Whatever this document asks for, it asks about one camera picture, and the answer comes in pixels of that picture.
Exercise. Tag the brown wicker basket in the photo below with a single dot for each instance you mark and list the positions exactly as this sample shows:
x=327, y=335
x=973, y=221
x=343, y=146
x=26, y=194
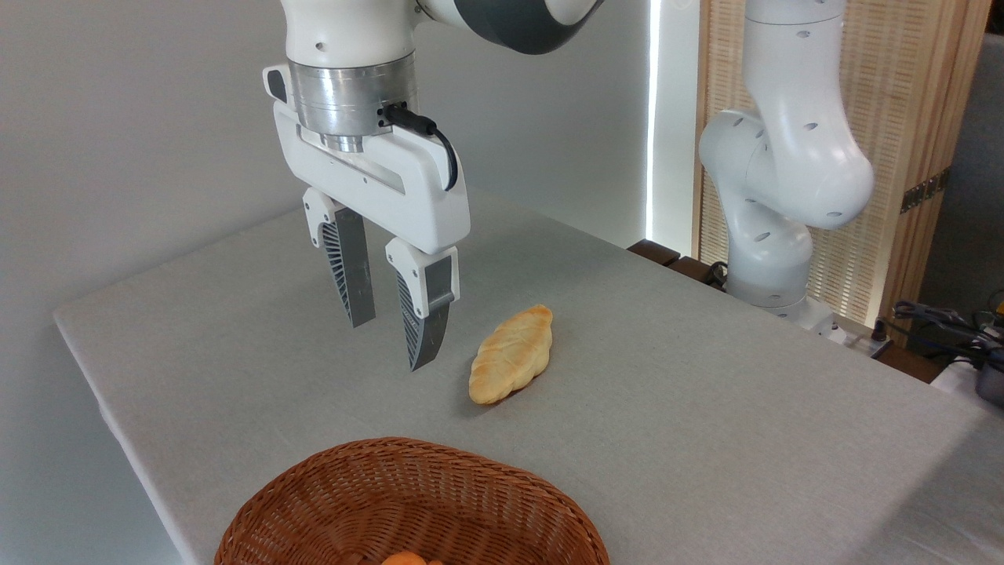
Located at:
x=345, y=502

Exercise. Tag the grey tablecloth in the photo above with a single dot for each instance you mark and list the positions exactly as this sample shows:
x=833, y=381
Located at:
x=667, y=408

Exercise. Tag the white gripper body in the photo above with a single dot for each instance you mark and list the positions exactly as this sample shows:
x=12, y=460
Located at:
x=369, y=184

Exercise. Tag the orange bread piece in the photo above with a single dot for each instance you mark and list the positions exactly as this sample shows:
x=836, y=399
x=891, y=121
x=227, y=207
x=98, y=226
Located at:
x=406, y=559

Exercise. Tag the dark metal screen hinge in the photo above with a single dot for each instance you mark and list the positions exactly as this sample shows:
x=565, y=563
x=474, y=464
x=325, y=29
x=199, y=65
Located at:
x=925, y=191

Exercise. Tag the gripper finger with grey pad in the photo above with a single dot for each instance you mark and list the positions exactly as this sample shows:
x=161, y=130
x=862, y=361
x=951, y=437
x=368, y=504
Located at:
x=349, y=267
x=423, y=314

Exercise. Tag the wooden slatted folding screen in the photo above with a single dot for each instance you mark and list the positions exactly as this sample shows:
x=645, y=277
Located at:
x=894, y=71

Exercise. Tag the golden croissant bread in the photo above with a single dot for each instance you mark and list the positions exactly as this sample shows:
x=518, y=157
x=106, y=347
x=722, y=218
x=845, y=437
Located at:
x=511, y=355

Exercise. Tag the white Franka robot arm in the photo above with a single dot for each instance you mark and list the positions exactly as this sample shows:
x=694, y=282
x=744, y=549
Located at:
x=784, y=157

